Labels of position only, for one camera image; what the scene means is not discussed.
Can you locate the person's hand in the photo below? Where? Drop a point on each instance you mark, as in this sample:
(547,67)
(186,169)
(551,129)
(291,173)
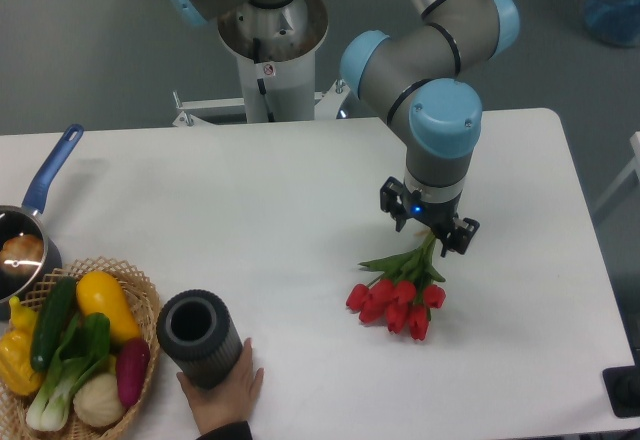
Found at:
(233,400)

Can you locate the bread roll in pan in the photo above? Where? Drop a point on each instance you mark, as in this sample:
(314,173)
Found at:
(22,250)

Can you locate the red tulip bouquet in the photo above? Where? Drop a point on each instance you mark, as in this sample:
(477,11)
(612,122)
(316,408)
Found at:
(405,290)

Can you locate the black device at edge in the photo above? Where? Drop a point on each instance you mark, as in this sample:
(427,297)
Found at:
(622,386)

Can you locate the green bok choy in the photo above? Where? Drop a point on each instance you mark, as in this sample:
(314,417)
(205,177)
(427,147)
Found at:
(83,350)

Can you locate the blue-handled saucepan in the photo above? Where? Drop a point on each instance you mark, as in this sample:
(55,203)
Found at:
(26,219)

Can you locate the white garlic bulb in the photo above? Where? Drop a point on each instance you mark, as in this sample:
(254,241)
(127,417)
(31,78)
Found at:
(97,403)

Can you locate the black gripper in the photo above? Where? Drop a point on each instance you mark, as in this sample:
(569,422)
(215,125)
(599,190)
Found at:
(435,207)

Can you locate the green cucumber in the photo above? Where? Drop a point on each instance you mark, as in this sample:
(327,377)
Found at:
(51,323)

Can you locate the woven wicker basket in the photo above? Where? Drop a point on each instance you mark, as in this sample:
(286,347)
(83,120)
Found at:
(144,303)

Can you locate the yellow bell pepper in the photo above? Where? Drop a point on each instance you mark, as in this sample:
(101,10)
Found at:
(16,371)

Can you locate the purple eggplant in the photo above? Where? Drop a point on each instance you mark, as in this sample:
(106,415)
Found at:
(131,367)

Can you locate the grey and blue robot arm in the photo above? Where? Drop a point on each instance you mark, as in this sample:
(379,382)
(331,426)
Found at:
(411,84)

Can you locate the white metal frame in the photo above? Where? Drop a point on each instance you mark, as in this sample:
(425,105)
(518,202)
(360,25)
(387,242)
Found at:
(620,187)

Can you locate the dark sleeved forearm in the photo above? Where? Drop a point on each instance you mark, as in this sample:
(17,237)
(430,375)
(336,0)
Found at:
(232,431)

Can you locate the dark grey ribbed vase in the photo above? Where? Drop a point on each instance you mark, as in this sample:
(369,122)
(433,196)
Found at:
(196,331)

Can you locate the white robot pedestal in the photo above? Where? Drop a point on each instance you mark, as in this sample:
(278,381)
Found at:
(275,53)

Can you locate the yellow squash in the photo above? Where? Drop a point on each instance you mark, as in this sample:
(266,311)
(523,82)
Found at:
(100,292)

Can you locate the blue water jug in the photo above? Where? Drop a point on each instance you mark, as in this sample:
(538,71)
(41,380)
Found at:
(613,22)

